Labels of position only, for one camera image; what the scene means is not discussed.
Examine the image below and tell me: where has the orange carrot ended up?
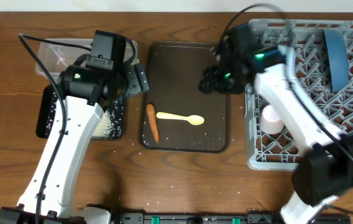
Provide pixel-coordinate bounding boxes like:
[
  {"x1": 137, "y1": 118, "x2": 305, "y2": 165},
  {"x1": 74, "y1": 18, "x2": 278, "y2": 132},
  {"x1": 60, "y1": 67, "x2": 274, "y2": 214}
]
[{"x1": 146, "y1": 104, "x2": 160, "y2": 143}]

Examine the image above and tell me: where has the yellow plastic spoon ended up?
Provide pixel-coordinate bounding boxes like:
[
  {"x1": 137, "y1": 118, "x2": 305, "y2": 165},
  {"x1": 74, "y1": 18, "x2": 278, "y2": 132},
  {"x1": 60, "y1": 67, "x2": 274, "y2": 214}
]
[{"x1": 156, "y1": 112, "x2": 204, "y2": 126}]

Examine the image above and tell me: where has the white rice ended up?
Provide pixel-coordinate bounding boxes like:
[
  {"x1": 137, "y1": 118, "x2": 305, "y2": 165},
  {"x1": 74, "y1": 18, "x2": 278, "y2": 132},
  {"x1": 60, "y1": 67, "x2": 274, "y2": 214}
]
[{"x1": 45, "y1": 91, "x2": 124, "y2": 140}]

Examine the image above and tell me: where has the pink plastic cup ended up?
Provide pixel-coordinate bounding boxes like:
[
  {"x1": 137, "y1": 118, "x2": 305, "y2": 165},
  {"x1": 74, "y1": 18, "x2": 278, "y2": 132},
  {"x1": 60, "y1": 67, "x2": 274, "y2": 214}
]
[{"x1": 259, "y1": 105, "x2": 285, "y2": 134}]

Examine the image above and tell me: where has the dark blue plate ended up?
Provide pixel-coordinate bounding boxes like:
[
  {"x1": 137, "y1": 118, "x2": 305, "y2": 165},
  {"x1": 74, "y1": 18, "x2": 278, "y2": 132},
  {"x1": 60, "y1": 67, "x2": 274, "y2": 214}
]
[{"x1": 324, "y1": 29, "x2": 349, "y2": 92}]

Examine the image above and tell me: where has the light blue bowl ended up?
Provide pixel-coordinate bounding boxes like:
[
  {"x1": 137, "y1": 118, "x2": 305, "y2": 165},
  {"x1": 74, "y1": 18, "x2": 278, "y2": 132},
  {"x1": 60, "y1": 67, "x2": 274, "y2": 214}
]
[{"x1": 278, "y1": 45, "x2": 295, "y2": 78}]

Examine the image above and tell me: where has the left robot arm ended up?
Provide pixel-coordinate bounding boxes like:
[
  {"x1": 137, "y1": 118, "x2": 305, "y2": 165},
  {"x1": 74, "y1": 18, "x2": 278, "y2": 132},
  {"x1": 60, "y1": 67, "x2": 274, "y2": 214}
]
[{"x1": 0, "y1": 30, "x2": 150, "y2": 223}]

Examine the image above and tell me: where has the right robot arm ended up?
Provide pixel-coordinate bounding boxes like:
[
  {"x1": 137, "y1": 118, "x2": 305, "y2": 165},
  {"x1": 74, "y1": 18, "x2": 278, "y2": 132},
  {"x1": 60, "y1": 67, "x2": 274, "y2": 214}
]
[{"x1": 198, "y1": 24, "x2": 353, "y2": 223}]

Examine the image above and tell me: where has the grey dishwasher rack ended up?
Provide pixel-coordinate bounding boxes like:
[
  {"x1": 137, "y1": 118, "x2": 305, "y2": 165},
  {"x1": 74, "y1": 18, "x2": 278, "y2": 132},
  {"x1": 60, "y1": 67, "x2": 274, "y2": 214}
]
[{"x1": 244, "y1": 19, "x2": 353, "y2": 171}]

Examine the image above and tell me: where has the dark brown serving tray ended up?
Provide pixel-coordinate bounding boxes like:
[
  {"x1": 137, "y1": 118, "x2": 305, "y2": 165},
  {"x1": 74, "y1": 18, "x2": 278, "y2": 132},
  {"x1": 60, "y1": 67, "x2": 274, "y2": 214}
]
[{"x1": 139, "y1": 41, "x2": 231, "y2": 153}]

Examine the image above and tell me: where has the black rectangular tray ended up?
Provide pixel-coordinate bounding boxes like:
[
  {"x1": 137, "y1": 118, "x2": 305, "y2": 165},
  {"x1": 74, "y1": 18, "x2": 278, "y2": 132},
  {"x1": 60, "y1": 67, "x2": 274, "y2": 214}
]
[{"x1": 35, "y1": 84, "x2": 126, "y2": 140}]

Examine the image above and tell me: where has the clear plastic bin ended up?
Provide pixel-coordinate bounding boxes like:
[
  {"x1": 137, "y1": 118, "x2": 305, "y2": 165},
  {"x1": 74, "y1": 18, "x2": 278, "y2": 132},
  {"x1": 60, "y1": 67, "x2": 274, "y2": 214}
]
[{"x1": 35, "y1": 39, "x2": 139, "y2": 82}]

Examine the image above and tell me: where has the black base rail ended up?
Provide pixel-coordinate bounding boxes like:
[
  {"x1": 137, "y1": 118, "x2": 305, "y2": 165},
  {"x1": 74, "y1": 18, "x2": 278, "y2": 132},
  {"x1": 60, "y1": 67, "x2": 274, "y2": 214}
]
[{"x1": 111, "y1": 212, "x2": 351, "y2": 224}]

